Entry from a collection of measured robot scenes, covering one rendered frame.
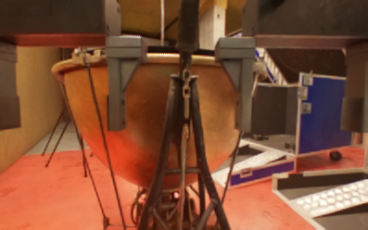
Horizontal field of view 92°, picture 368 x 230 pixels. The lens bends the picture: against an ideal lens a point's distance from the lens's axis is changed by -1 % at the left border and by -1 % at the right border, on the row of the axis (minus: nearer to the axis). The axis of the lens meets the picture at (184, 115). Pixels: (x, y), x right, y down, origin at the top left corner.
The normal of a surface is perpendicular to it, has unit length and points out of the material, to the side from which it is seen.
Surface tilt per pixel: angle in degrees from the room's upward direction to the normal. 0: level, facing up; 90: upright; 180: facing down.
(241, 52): 90
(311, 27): 90
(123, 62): 90
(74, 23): 90
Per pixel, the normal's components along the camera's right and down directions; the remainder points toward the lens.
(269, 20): 0.00, 0.07
